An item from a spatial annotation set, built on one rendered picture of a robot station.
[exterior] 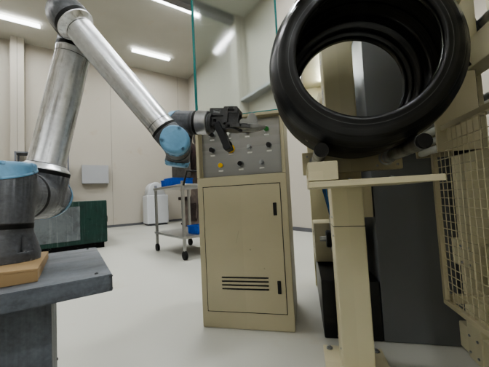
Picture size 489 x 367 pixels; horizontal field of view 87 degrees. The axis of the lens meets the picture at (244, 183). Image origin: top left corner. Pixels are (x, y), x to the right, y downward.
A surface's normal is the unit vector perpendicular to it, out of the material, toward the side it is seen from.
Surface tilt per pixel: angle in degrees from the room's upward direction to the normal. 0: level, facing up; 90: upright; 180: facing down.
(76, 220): 90
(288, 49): 88
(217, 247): 90
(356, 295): 90
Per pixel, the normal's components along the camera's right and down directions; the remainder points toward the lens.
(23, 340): 0.55, -0.07
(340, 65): -0.22, -0.04
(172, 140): 0.25, -0.04
